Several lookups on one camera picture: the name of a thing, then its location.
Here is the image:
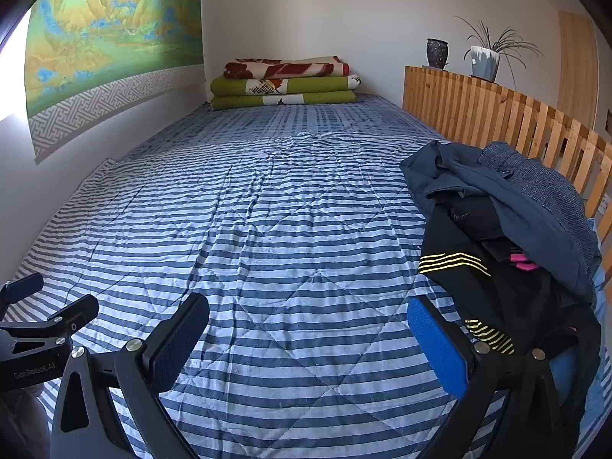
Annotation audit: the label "navy blue jacket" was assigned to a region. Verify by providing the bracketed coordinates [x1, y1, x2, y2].
[400, 141, 598, 303]

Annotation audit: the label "wicker basket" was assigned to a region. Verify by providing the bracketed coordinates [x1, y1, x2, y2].
[402, 64, 612, 230]

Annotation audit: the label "light wooden door panel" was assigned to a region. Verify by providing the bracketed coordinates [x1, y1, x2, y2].
[558, 10, 598, 130]

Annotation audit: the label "black garment pink print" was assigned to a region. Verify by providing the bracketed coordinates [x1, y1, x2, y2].
[482, 238, 539, 273]

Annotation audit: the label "folded red floral blanket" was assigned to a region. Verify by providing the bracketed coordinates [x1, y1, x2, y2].
[224, 57, 352, 80]

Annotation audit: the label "black garment yellow stripes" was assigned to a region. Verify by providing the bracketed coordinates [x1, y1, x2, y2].
[418, 191, 603, 422]

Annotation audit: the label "dark ceramic vase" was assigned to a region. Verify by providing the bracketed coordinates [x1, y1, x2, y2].
[426, 38, 450, 70]

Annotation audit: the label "blue white striped quilt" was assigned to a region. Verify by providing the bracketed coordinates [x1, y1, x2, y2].
[10, 93, 594, 459]

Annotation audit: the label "potted plant white pot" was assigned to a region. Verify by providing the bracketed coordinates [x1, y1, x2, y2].
[453, 15, 543, 82]

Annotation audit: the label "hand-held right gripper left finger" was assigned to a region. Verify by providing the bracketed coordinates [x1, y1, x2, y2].
[50, 291, 211, 459]

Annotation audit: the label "landscape wall tapestry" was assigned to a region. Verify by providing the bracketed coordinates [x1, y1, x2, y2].
[24, 0, 205, 166]

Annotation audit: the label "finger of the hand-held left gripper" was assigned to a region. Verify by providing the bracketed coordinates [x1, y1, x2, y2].
[0, 272, 44, 303]
[0, 295, 99, 345]

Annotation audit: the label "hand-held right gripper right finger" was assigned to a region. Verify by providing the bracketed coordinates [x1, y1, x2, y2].
[407, 295, 565, 459]

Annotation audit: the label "folded green quilt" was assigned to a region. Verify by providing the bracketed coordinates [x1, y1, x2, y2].
[209, 75, 361, 111]

